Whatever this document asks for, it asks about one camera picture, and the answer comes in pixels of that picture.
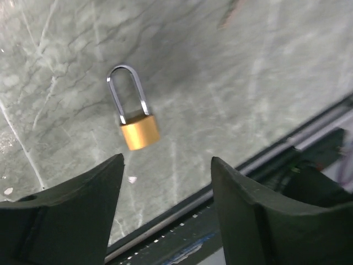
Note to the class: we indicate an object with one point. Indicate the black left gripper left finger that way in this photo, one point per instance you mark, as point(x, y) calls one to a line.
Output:
point(69, 223)

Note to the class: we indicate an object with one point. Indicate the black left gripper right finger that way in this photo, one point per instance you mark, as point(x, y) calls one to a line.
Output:
point(261, 226)

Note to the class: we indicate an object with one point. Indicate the aluminium rail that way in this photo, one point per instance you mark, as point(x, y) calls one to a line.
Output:
point(311, 186)

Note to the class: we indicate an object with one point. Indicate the brass padlock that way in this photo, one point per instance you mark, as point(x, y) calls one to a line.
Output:
point(140, 131)

